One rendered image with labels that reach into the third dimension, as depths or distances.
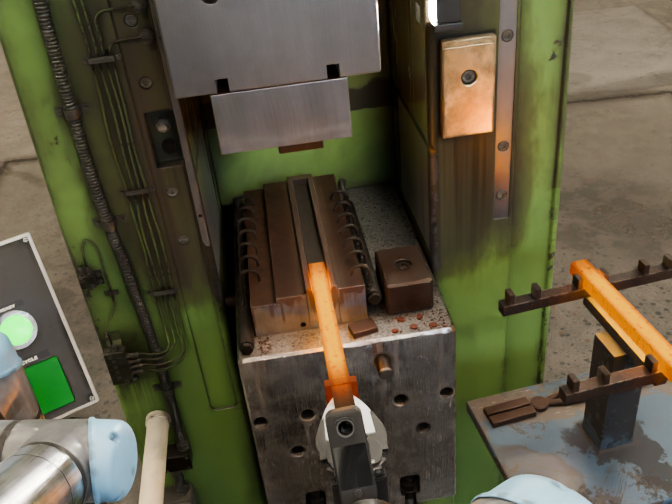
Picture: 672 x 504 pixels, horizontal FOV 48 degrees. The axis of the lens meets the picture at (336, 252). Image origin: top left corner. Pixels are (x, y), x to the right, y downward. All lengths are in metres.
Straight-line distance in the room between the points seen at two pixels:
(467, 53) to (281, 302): 0.52
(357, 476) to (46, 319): 0.54
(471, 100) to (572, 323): 1.61
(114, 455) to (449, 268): 0.92
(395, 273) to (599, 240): 2.00
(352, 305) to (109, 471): 0.70
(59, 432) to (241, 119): 0.57
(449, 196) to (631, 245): 1.91
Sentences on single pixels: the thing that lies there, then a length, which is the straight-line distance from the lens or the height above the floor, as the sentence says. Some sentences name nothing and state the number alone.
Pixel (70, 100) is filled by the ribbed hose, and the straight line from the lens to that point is 1.27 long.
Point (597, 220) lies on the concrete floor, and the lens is 3.39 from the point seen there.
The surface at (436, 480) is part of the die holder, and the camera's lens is 1.59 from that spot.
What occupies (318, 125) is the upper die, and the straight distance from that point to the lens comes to 1.14.
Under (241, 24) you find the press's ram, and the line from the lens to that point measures 1.08.
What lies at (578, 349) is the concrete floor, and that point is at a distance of 2.70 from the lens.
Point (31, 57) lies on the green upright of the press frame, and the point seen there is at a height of 1.41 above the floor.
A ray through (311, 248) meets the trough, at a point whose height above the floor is 0.99.
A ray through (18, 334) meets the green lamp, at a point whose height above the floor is 1.08.
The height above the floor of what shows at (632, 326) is 1.01.
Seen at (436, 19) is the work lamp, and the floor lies 1.40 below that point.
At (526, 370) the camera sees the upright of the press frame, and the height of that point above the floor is 0.58.
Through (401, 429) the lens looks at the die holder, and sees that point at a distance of 1.46.
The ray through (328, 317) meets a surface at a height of 1.01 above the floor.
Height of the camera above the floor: 1.76
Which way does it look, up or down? 34 degrees down
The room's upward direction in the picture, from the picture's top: 6 degrees counter-clockwise
